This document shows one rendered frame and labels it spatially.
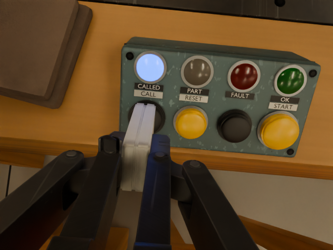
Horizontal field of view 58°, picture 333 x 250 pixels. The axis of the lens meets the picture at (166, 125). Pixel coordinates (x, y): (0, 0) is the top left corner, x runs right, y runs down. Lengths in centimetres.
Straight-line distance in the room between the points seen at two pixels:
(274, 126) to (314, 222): 108
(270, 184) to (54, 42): 107
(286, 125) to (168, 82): 9
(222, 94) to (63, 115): 14
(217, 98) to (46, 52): 14
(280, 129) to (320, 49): 11
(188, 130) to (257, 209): 101
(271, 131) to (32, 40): 20
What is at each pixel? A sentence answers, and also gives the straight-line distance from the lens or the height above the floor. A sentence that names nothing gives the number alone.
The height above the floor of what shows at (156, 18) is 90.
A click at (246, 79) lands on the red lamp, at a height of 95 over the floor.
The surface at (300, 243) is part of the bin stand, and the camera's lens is 66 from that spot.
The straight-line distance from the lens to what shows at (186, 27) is 30.
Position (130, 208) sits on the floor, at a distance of 117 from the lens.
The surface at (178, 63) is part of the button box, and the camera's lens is 23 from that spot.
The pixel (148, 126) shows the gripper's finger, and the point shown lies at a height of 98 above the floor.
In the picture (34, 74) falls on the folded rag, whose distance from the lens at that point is 26.
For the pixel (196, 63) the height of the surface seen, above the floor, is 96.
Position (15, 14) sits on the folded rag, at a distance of 29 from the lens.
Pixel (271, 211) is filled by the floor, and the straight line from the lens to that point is 125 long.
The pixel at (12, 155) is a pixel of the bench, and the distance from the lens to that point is 100.
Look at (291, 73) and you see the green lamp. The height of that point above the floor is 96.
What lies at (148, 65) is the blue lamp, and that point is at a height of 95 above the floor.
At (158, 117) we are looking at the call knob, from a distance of 23.
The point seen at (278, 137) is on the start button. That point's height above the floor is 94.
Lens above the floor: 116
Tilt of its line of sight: 78 degrees down
